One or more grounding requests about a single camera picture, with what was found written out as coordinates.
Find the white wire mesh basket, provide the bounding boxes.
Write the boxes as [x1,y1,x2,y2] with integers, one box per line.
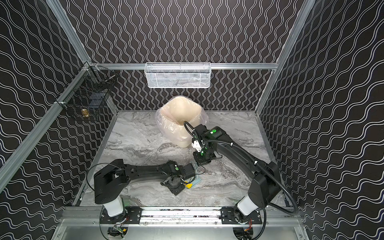
[144,62,212,89]

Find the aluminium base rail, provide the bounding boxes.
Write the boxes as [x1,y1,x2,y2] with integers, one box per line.
[59,205,304,228]

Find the light teal plastic dustpan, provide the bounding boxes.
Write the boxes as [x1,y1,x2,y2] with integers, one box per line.
[184,163,203,189]

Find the black wire basket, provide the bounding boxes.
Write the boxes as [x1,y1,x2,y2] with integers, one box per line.
[60,66,118,122]

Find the clear plastic bin liner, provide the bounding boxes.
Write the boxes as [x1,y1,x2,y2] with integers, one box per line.
[155,95,210,142]

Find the aluminium frame bar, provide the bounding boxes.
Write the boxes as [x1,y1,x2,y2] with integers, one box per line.
[1,63,90,191]
[91,63,278,71]

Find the aluminium right frame post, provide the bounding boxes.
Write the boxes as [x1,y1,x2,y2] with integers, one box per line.
[255,0,316,116]

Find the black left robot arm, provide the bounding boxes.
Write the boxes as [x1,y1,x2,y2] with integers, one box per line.
[94,159,196,208]

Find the cream plastic waste bin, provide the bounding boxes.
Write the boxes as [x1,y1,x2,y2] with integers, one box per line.
[158,95,202,148]

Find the aluminium left frame bar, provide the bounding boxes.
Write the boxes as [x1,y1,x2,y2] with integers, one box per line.
[1,63,90,191]

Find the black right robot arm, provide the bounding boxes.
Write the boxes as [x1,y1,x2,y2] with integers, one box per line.
[192,125,281,217]

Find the aluminium corner frame post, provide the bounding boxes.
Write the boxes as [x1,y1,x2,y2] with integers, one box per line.
[47,0,91,63]

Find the aluminium rear frame bar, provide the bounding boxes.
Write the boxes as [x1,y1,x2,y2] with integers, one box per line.
[91,63,278,71]

